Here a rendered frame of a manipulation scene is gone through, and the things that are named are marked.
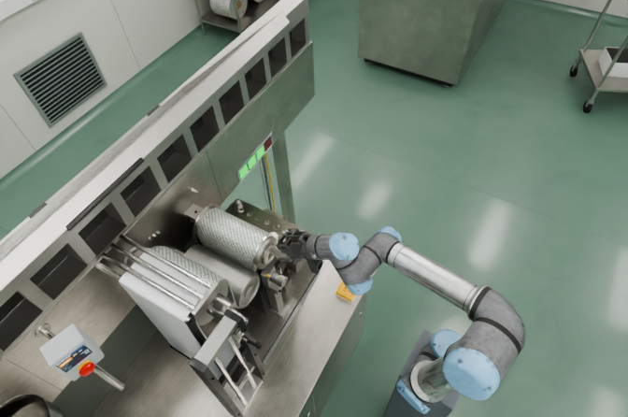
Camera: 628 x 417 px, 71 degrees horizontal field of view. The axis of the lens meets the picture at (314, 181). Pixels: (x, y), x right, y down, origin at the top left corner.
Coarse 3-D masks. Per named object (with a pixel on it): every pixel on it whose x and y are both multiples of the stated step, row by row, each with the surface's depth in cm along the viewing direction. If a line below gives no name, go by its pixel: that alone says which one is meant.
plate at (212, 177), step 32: (288, 96) 191; (256, 128) 177; (224, 160) 165; (192, 192) 154; (224, 192) 173; (160, 224) 145; (192, 224) 161; (96, 288) 129; (64, 320) 123; (96, 320) 134; (32, 352) 116; (0, 384) 111; (32, 384) 121; (64, 384) 132
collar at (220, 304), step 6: (216, 300) 125; (222, 300) 125; (228, 300) 125; (210, 306) 124; (216, 306) 124; (222, 306) 124; (228, 306) 124; (234, 306) 127; (210, 312) 125; (216, 312) 124; (222, 312) 123; (216, 318) 125
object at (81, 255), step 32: (288, 0) 173; (288, 32) 172; (256, 64) 168; (288, 64) 181; (224, 96) 163; (256, 96) 169; (192, 128) 153; (224, 128) 158; (96, 160) 122; (160, 160) 145; (192, 160) 148; (128, 192) 137; (160, 192) 139; (96, 224) 130; (128, 224) 132; (64, 256) 124; (96, 256) 125; (32, 288) 109; (64, 288) 119; (0, 320) 113; (32, 320) 114; (0, 352) 108
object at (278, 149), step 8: (280, 136) 235; (280, 144) 239; (280, 152) 243; (280, 160) 248; (280, 168) 254; (288, 168) 259; (280, 176) 260; (288, 176) 263; (280, 184) 267; (288, 184) 268; (280, 192) 273; (288, 192) 273; (280, 200) 281; (288, 200) 278; (288, 208) 284; (288, 216) 291
